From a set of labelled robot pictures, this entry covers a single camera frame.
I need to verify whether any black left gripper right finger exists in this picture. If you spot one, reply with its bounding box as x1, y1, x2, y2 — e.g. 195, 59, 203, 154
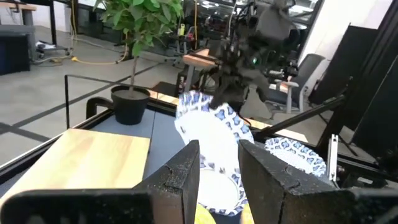
238, 139, 398, 224

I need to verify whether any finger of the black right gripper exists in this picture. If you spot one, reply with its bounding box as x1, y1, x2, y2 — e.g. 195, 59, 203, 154
208, 81, 248, 111

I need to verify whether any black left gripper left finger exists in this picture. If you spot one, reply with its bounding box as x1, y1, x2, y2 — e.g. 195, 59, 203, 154
0, 139, 201, 224

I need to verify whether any blue white scalloped bowl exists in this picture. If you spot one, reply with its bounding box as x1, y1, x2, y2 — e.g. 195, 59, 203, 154
264, 136, 327, 178
174, 90, 255, 175
196, 166, 249, 217

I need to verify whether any small wooden table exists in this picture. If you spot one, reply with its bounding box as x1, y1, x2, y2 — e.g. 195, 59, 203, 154
182, 48, 218, 93

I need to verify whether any grey blue table mat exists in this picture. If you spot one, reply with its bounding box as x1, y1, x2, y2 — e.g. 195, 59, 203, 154
0, 108, 335, 224

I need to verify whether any grey office chair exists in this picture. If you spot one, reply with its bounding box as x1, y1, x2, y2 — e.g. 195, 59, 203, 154
267, 53, 326, 114

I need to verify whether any green potted plant black pot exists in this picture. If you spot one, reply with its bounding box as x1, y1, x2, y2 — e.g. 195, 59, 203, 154
93, 0, 184, 126

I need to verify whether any black flat panel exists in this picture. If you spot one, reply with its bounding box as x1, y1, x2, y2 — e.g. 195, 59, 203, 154
309, 24, 379, 106

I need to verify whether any dark blue cabinet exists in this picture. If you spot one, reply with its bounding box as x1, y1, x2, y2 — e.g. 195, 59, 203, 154
0, 24, 37, 75

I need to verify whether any silver metal bracket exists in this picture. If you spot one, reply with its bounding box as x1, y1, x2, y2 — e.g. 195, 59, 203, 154
328, 134, 340, 182

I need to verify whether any black aluminium table frame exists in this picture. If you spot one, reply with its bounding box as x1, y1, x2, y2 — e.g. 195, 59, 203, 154
0, 71, 398, 190

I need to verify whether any yellow floor cable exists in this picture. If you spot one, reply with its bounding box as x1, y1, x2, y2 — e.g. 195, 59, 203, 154
70, 0, 130, 66

